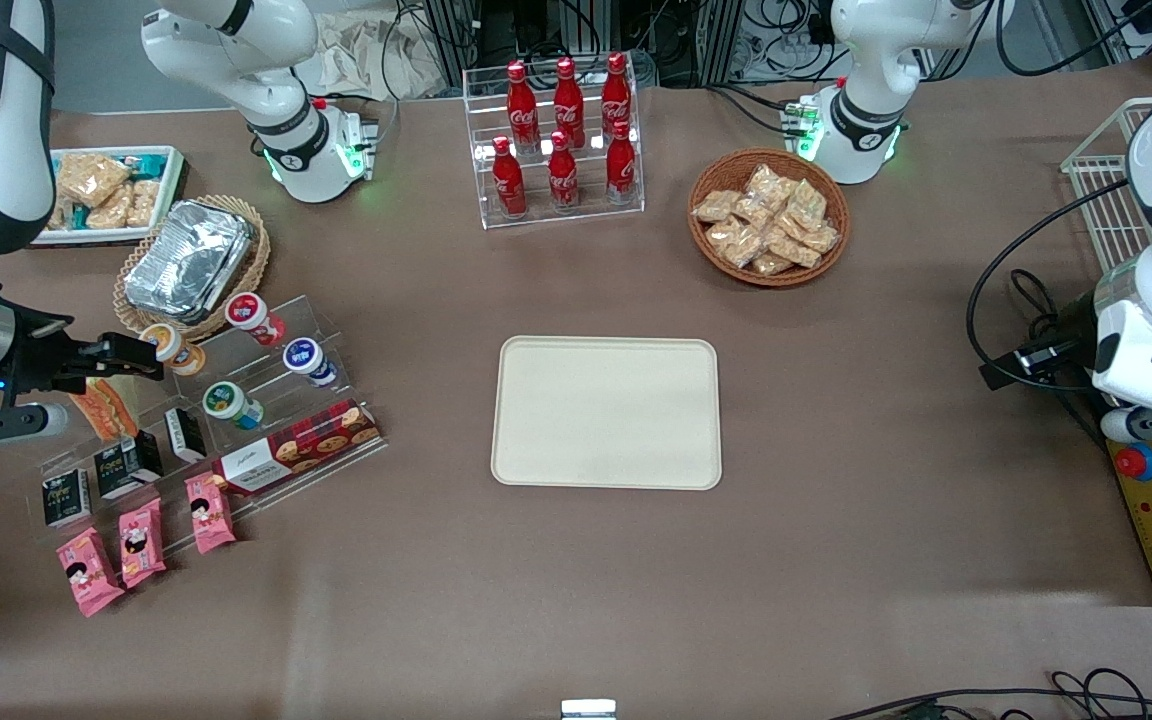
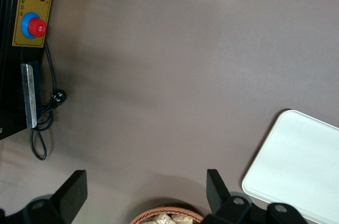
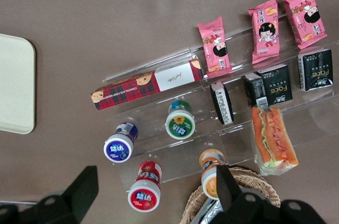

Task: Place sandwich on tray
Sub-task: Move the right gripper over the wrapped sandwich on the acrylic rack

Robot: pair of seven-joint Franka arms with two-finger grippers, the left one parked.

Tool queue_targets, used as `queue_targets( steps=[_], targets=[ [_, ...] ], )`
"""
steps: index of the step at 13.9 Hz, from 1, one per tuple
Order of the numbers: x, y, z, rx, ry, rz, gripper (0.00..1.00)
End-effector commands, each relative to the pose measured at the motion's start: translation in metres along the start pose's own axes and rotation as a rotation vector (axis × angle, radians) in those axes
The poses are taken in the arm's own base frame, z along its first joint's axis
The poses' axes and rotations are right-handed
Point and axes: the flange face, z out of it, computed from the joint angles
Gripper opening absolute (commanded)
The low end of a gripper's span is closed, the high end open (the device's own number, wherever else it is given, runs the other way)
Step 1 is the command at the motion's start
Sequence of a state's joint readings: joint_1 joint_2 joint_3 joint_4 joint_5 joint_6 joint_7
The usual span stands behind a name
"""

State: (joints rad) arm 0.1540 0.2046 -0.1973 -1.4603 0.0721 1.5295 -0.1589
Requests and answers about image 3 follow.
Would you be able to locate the black tissue pack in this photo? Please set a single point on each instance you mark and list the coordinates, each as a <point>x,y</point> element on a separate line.
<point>275,86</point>
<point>222,103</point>
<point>315,70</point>

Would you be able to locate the silver foil container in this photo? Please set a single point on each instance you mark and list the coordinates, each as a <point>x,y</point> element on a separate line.
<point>206,212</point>

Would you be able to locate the green gum bottle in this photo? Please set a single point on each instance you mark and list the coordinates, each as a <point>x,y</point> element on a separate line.
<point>180,124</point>

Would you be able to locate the cream rectangular tray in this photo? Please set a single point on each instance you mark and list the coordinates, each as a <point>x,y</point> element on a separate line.
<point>14,83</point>

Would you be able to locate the pink cartoon snack pack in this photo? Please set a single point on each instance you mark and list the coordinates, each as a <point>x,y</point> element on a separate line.
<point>265,33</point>
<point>215,49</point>
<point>304,14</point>

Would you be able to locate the red plaid cookie box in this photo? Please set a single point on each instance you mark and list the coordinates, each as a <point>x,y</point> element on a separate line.
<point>127,91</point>

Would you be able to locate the oval wicker basket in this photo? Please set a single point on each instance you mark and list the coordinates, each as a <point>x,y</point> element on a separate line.
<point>254,181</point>

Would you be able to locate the sandwich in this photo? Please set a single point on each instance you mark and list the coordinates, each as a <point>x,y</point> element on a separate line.
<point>275,139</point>

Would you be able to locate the clear acrylic stepped shelf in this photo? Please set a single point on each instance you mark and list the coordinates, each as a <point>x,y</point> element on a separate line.
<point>185,152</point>

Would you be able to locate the orange gum bottle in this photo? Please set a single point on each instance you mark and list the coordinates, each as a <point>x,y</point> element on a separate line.
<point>209,176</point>

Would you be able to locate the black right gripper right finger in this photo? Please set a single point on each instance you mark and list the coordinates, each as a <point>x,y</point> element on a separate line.
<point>233,205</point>

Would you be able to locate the purple gum bottle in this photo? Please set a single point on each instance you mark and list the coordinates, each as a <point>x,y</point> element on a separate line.
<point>118,148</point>

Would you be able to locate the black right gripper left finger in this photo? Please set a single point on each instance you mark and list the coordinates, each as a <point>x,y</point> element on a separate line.
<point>76,195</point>

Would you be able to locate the red gum bottle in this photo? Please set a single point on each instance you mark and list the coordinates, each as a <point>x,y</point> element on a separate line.
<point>144,195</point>

